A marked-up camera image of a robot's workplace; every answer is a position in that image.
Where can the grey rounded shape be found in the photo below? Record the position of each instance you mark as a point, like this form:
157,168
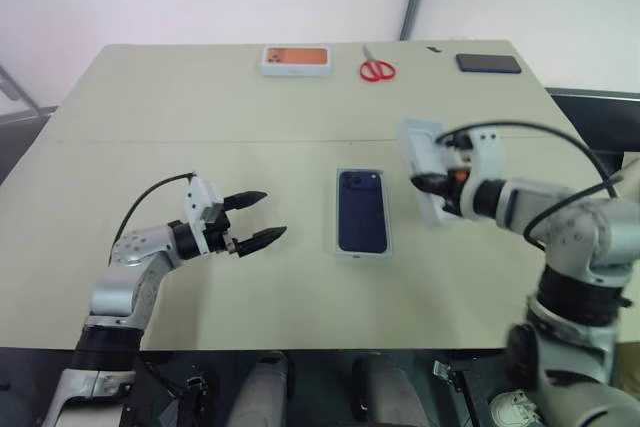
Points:
260,392

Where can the white phone box lid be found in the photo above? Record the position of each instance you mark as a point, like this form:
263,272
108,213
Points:
422,152

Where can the dark blue smartphone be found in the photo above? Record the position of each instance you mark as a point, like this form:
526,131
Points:
362,212

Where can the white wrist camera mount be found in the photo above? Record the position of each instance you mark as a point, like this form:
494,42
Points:
487,157
200,202

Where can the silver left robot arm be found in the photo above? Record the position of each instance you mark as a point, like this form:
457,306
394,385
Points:
125,277

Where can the white phone box base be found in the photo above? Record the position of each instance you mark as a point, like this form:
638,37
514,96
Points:
363,257

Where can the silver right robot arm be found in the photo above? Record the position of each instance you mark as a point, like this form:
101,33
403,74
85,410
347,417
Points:
575,257

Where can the white sneaker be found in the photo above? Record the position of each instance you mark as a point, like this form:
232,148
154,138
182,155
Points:
512,409

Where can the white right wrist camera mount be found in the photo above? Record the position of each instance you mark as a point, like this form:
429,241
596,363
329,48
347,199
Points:
487,157

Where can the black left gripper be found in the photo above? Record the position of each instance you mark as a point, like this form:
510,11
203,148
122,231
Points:
220,237

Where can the metal table clamp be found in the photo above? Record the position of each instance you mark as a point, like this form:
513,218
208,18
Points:
447,372
197,384

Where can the dark grey furniture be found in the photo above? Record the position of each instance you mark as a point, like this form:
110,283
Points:
595,117

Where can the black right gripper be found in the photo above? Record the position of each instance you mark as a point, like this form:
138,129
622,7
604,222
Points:
455,187

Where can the black smartphone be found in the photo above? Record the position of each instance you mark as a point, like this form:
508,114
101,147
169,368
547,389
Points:
488,63

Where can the grey metal frame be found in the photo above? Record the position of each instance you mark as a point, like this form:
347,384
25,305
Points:
20,94

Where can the small black scrap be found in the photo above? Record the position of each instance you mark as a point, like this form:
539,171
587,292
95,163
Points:
434,49

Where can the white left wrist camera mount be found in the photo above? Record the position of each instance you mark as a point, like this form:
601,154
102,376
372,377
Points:
200,202

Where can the orange printed phone box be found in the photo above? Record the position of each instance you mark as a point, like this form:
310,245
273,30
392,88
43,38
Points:
296,59

